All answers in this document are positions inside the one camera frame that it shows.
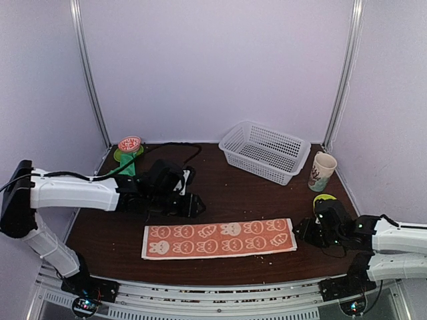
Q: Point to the aluminium frame post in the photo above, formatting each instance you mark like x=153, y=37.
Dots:
x=347, y=67
x=87, y=72

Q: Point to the green saucer plate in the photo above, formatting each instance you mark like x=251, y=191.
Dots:
x=121, y=156

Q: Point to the orange rabbit pattern towel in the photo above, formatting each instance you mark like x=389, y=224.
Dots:
x=217, y=240

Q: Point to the left aluminium frame post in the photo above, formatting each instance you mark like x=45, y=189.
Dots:
x=87, y=72

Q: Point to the right aluminium frame post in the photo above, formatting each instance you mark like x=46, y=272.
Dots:
x=347, y=67

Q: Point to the lime green bowl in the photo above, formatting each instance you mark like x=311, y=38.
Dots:
x=322, y=198

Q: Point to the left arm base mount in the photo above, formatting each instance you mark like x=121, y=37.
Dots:
x=88, y=301

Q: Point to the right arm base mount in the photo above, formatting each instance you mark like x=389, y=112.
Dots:
x=349, y=292

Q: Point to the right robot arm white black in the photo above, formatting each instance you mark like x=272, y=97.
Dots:
x=386, y=249

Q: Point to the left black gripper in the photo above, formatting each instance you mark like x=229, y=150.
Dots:
x=189, y=209

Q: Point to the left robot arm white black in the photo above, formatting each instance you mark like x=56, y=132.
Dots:
x=30, y=189

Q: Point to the red patterned small bowl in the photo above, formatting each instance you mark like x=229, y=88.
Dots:
x=130, y=145

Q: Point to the green microfiber towel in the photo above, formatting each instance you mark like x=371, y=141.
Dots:
x=125, y=168

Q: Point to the aluminium front rail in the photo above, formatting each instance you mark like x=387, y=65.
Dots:
x=141, y=300

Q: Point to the ceramic mug floral pattern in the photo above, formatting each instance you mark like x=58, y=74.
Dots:
x=323, y=168

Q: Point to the white plastic mesh basket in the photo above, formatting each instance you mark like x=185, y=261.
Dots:
x=267, y=153

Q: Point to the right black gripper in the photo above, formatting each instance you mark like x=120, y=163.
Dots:
x=305, y=232

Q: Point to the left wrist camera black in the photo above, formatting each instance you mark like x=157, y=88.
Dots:
x=187, y=179

